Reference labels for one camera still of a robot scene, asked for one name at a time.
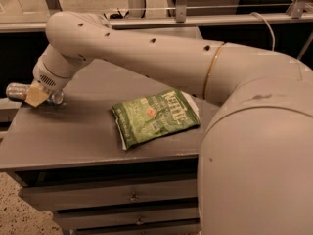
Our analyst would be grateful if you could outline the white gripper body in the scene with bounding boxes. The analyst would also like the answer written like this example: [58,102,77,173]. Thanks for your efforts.
[33,45,88,91]

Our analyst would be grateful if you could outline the top drawer knob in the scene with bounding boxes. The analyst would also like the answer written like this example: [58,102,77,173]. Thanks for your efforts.
[129,194,139,203]

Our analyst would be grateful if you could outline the green Kettle chips bag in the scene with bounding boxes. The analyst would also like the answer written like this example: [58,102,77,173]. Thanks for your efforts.
[112,88,201,150]

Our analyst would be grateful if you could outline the metal railing frame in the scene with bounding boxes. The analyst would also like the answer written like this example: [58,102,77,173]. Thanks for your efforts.
[0,0,313,32]

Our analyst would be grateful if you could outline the grey drawer cabinet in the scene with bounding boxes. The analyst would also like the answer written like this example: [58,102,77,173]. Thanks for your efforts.
[0,60,217,235]

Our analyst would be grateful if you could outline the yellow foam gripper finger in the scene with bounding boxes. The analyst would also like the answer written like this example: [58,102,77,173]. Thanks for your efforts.
[25,81,51,107]

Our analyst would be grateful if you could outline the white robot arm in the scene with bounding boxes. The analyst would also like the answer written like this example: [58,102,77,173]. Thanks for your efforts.
[26,12,313,235]

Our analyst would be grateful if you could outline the Red Bull can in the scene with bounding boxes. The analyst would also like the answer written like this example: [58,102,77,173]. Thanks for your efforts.
[6,83,64,105]

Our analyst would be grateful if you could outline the drawer knob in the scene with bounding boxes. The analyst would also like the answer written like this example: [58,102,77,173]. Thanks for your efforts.
[129,194,139,203]
[136,216,145,225]

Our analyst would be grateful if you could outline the white cable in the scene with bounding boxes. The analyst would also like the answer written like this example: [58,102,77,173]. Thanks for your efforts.
[249,12,277,52]

